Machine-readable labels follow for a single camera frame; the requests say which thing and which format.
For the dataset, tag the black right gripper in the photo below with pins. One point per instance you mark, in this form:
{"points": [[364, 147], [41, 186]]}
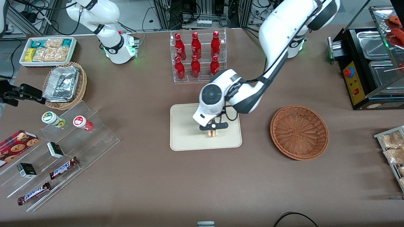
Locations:
{"points": [[16, 93]]}

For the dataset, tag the triangular sandwich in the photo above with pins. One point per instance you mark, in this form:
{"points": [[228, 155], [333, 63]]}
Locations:
{"points": [[212, 133]]}

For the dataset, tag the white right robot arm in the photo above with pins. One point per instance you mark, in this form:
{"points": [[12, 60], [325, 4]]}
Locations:
{"points": [[110, 19]]}

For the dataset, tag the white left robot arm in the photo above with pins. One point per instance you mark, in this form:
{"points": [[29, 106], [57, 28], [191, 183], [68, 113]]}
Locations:
{"points": [[284, 25]]}

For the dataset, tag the beige plastic tray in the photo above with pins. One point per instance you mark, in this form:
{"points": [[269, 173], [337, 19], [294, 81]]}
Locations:
{"points": [[183, 135]]}

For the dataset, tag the small light wicker basket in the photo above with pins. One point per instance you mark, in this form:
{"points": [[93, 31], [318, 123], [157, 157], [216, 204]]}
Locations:
{"points": [[81, 85]]}

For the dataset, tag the large brown wicker basket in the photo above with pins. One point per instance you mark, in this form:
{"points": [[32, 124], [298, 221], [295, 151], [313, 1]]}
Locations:
{"points": [[298, 132]]}

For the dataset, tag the white rectangular snack bin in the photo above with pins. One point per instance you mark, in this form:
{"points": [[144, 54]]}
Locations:
{"points": [[23, 63]]}

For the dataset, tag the stack of foil trays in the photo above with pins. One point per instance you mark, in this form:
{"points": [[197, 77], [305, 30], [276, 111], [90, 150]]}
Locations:
{"points": [[61, 83]]}

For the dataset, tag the green lid snack cup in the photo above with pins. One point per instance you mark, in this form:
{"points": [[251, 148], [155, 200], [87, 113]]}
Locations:
{"points": [[50, 118]]}

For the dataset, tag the clear acrylic bottle rack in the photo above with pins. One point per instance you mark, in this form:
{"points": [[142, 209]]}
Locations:
{"points": [[203, 78]]}

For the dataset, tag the yellow snack packet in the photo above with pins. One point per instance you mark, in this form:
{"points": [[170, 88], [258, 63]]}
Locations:
{"points": [[30, 55]]}

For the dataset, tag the clear bag of crackers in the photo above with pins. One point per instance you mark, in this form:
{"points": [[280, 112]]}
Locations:
{"points": [[50, 54], [53, 42]]}

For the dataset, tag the red cola bottle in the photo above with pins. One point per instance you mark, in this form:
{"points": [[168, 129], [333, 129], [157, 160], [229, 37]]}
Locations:
{"points": [[215, 44], [180, 69], [196, 45], [195, 67], [180, 47], [215, 65]]}

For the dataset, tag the teal snack packet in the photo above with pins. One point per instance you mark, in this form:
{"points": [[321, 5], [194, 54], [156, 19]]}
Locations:
{"points": [[66, 43], [38, 43]]}

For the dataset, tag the red cookie box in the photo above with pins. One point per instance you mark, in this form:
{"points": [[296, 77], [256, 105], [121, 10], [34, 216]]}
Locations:
{"points": [[15, 146]]}

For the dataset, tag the red lid snack cup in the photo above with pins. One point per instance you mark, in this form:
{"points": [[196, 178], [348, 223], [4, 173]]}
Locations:
{"points": [[80, 121]]}

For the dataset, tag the small black box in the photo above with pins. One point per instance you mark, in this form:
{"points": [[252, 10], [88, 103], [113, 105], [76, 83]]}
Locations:
{"points": [[26, 170], [55, 149]]}

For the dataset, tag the clear acrylic stepped display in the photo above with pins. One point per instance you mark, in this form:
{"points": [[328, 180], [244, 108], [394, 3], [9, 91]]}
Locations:
{"points": [[94, 138]]}

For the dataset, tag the Snickers chocolate bar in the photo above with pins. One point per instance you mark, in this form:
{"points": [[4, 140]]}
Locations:
{"points": [[63, 168], [33, 193]]}

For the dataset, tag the white power strip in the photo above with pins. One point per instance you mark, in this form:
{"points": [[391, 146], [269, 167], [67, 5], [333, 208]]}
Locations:
{"points": [[204, 23]]}

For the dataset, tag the small grey device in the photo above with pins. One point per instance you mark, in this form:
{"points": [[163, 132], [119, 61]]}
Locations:
{"points": [[205, 224]]}

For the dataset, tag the black food warmer cabinet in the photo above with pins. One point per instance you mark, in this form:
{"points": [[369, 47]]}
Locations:
{"points": [[355, 82]]}

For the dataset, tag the clear bag of pastry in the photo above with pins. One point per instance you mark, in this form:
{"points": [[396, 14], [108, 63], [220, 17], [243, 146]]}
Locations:
{"points": [[401, 171], [401, 183], [394, 156], [391, 140]]}

